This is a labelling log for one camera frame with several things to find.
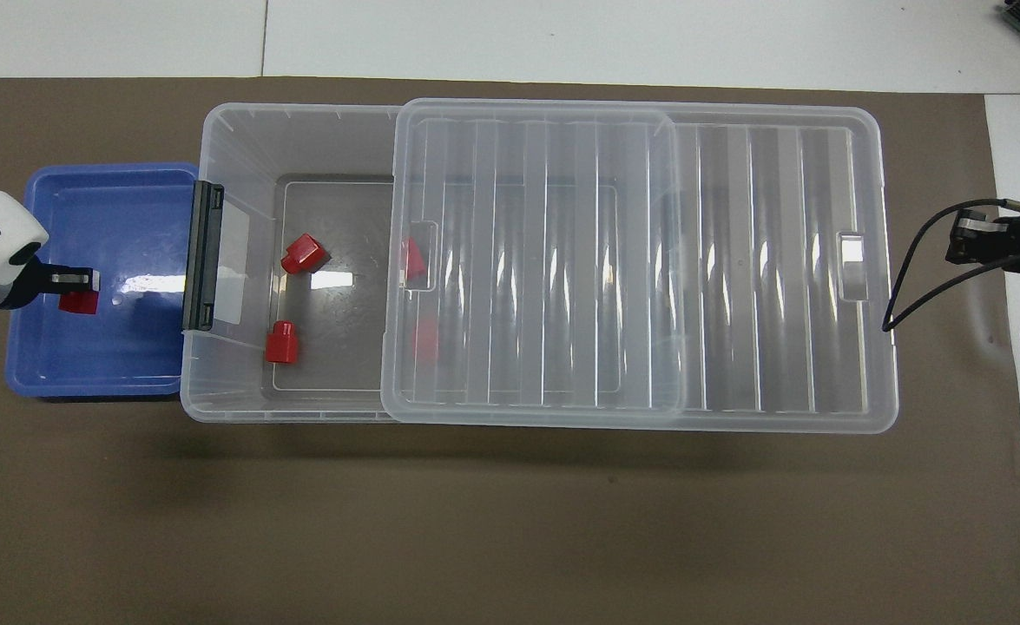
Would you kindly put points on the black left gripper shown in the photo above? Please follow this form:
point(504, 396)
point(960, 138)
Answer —
point(30, 282)

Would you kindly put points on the clear plastic storage box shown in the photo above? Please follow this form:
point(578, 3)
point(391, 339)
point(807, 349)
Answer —
point(327, 208)

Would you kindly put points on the blue plastic tray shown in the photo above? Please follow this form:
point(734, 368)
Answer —
point(128, 365)

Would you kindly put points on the clear ribbed plastic lid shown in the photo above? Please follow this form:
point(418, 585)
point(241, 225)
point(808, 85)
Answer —
point(779, 260)

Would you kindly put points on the red knobbed block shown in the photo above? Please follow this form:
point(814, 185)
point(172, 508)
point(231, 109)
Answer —
point(304, 252)
point(427, 340)
point(414, 259)
point(80, 304)
point(282, 345)

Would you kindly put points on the brown table mat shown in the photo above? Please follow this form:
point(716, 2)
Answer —
point(510, 521)

